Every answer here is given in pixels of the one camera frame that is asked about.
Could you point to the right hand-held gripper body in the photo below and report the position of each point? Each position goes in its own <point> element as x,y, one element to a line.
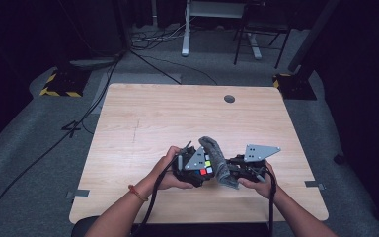
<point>256,153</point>

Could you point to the multicoloured puzzle cube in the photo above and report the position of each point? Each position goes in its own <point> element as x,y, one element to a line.
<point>207,163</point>

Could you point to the small black floor object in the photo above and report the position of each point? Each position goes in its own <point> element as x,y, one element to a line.
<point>339,159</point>

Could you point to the black metal chair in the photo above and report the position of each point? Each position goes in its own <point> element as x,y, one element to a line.
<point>266,23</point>

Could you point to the grey slanted stand pole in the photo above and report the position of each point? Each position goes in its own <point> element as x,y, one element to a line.
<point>312,33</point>

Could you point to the grey tape piece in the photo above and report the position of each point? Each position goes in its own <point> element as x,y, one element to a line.
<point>82,193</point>
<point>313,184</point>

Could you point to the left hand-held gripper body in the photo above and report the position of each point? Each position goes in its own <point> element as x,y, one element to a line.
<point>194,161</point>

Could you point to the grey round table grommet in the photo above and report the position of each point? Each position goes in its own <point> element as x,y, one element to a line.
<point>229,98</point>

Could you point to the black yellow striped stand base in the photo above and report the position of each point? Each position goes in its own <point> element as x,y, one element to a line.
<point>296,87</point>
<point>64,84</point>

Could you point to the person's dark clothing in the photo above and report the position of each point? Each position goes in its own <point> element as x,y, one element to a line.
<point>210,230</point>

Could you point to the person's left hand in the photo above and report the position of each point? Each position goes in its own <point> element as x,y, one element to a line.
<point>163,174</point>

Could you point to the person's right hand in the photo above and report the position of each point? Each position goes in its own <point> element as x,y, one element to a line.
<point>263,189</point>

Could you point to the white desk frame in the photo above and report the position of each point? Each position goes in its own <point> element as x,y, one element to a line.
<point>186,39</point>

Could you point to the grey fluffy cloth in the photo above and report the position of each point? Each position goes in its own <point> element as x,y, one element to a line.
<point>217,154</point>

